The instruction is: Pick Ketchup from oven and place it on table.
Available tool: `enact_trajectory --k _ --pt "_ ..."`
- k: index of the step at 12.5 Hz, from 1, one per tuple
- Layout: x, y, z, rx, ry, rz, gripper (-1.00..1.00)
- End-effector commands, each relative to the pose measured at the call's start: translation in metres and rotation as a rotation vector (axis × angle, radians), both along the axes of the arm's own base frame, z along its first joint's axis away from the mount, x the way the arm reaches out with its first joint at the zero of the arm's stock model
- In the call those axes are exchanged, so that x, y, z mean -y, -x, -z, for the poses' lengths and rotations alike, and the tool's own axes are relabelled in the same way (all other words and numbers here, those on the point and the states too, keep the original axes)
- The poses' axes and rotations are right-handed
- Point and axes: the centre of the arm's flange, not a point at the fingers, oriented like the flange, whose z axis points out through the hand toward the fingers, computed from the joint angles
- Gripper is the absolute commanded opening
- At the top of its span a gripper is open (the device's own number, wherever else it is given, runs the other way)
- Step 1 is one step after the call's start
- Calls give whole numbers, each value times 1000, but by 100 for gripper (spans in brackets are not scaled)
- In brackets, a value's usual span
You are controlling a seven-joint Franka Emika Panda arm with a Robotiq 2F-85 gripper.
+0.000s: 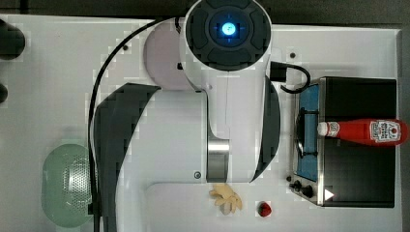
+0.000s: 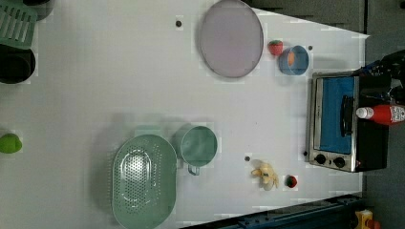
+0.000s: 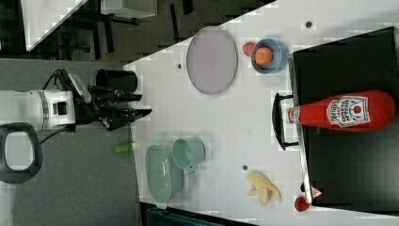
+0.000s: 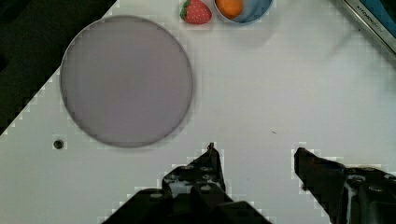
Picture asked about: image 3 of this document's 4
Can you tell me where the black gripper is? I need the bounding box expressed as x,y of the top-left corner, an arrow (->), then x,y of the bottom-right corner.
74,86 -> 152,131

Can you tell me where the red ketchup bottle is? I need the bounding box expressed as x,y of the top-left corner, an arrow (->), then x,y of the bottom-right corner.
286,90 -> 396,133

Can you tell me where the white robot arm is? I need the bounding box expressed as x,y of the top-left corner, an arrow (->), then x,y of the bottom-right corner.
1,86 -> 152,132

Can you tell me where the red strawberry toy near oven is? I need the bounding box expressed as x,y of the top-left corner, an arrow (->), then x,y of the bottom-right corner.
295,197 -> 310,212

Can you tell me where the black toaster oven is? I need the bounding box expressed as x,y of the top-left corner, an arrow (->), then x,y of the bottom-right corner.
272,27 -> 399,216

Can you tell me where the black cylinder cup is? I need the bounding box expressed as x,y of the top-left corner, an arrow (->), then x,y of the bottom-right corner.
96,69 -> 138,92

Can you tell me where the green pear toy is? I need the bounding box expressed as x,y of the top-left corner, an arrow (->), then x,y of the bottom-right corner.
114,143 -> 135,153

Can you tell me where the green mug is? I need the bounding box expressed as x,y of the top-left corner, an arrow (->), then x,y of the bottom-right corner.
172,137 -> 205,174

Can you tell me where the green oval colander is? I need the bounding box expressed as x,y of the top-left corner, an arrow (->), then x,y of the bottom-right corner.
145,145 -> 184,203

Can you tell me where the lilac round plate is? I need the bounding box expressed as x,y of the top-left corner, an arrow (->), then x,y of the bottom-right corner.
186,26 -> 238,95

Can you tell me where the orange fruit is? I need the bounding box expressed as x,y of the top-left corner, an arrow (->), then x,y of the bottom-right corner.
255,47 -> 273,66

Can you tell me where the blue bowl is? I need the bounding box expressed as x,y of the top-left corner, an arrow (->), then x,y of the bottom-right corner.
251,39 -> 289,74

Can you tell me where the peeled banana toy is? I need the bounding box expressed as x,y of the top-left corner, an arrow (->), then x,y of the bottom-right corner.
247,173 -> 282,205

